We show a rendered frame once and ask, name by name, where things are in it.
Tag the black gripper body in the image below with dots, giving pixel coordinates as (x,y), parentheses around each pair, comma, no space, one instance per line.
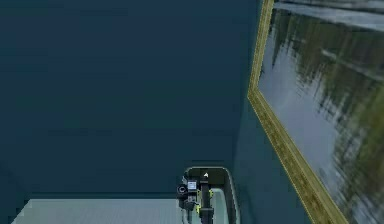
(182,190)

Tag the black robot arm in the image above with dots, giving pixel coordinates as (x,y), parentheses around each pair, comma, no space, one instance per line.
(206,200)

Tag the black rimmed rounded basin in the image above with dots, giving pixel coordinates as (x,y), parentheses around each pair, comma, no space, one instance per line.
(230,186)

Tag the gold framed landscape picture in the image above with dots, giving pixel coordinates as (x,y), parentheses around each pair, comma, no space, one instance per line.
(310,100)

